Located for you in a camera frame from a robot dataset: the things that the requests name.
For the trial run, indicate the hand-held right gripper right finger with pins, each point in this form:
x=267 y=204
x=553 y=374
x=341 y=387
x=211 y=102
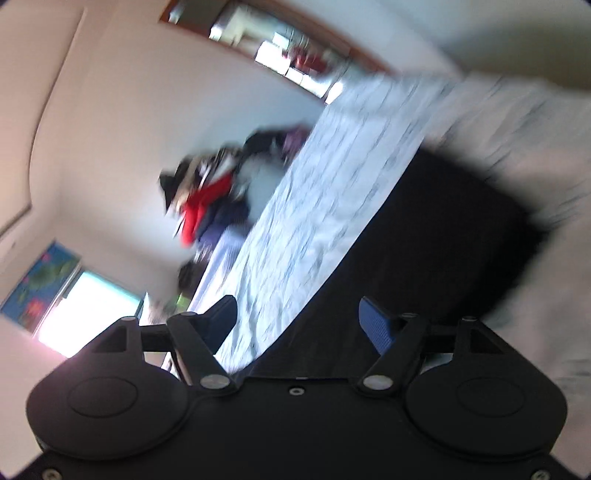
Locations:
x=375 y=328

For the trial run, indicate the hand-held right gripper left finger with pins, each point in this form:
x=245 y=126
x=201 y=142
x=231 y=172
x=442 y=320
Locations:
x=220 y=321

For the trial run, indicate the black pants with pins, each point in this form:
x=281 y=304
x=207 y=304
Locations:
x=415 y=230

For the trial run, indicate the small black bag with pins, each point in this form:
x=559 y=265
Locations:
x=189 y=277

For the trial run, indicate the light blue quilted blanket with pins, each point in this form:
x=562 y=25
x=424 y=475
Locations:
x=226 y=254

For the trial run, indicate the navy purple jacket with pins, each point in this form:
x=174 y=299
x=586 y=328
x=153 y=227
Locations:
x=221 y=218

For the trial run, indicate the red puffer jacket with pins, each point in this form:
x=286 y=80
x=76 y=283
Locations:
x=203 y=203

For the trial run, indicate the bright window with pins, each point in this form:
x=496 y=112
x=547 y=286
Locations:
x=87 y=309

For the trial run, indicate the black garment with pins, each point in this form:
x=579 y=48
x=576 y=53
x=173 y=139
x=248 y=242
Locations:
x=173 y=182

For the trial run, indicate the white printed bed sheet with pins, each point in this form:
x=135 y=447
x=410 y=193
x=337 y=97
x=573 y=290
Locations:
x=323 y=184

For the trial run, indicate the purple cloth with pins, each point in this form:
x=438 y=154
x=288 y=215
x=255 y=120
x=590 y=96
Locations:
x=294 y=141

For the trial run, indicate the blue printed wall poster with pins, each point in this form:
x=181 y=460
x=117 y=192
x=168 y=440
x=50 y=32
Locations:
x=39 y=286

